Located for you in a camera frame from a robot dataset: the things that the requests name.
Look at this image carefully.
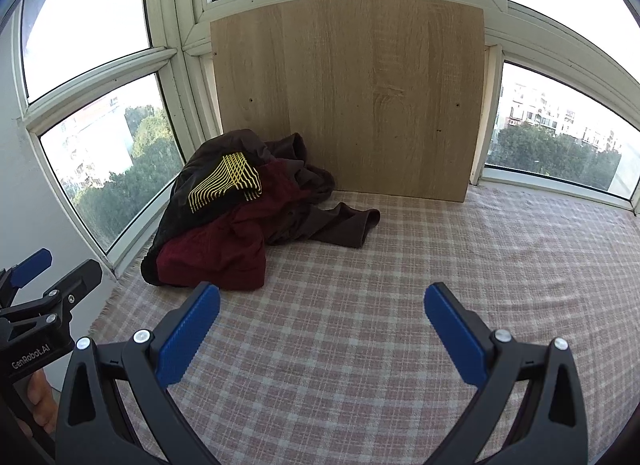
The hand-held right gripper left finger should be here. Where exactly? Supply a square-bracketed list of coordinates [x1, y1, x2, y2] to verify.
[55, 281, 223, 465]

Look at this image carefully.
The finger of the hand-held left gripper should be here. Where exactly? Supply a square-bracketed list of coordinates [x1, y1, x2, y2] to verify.
[0, 247, 54, 307]
[0, 259, 104, 327]

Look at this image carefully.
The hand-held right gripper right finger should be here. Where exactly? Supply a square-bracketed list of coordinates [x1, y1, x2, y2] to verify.
[423, 282, 590, 465]

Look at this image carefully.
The person's left hand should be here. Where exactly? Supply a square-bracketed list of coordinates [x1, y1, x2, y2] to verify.
[27, 369, 57, 437]

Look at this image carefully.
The maroon knitted garment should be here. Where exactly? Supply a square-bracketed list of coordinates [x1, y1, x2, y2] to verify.
[157, 160, 302, 292]

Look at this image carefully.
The pink plaid blanket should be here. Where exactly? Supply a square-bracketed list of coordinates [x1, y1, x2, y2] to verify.
[89, 183, 640, 465]

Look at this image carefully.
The dark brown garment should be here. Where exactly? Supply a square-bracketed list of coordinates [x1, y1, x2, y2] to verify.
[249, 132, 382, 250]

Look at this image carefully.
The black garment with yellow stripes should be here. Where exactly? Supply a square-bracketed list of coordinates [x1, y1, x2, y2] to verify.
[140, 129, 264, 287]

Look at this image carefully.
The light wooden board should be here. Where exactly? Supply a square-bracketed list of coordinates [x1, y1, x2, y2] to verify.
[209, 0, 487, 204]

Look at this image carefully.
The white window frame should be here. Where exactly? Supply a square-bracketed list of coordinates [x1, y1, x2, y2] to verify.
[0, 0, 640, 277]

